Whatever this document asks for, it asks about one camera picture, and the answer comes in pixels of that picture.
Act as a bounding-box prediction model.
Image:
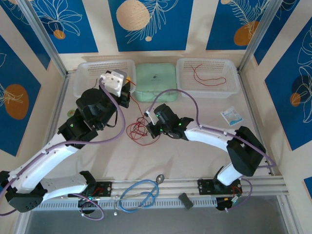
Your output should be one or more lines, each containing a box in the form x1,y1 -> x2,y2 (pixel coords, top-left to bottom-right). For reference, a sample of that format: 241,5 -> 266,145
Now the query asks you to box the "white perforated plastic basket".
74,59 -> 137,102
175,58 -> 240,99

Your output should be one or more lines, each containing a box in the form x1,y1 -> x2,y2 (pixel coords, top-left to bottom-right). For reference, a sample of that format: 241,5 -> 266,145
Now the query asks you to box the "blue stethoscope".
113,174 -> 165,216

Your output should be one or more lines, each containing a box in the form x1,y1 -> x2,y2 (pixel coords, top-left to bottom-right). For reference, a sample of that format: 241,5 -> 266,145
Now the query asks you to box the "cream table cover sheet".
40,53 -> 276,182

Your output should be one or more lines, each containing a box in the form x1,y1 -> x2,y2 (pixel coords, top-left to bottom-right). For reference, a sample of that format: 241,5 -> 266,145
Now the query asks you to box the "surgical glove packet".
220,106 -> 244,126

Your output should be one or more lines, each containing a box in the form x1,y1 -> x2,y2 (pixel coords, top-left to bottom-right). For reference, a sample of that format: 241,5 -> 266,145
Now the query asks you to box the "black rubber block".
178,192 -> 194,210

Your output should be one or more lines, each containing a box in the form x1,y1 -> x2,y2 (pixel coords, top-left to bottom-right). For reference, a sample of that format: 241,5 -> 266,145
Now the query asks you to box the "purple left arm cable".
0,79 -> 127,220

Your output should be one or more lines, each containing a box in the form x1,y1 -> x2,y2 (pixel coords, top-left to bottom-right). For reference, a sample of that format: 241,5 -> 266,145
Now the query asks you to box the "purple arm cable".
146,89 -> 277,213
0,79 -> 127,220

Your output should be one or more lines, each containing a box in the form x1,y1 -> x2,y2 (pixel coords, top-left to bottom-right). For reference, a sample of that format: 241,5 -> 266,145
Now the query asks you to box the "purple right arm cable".
146,89 -> 277,213

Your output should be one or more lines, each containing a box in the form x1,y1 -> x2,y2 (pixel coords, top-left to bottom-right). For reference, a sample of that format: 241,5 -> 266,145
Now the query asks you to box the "aluminium side rail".
237,69 -> 277,177
45,70 -> 71,156

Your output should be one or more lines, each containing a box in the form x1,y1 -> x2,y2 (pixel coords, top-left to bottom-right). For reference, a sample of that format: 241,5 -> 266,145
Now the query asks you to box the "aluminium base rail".
41,175 -> 288,200

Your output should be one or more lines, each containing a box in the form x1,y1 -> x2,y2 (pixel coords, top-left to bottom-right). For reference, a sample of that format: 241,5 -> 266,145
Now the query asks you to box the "grey slotted cable duct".
36,197 -> 218,210

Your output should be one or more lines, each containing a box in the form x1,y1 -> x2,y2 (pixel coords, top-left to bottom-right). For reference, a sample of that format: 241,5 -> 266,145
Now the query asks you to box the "aluminium frame post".
238,0 -> 282,74
17,0 -> 69,76

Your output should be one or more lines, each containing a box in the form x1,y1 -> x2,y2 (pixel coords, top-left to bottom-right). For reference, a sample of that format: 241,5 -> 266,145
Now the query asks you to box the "black controller with wires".
215,194 -> 244,212
77,196 -> 98,215

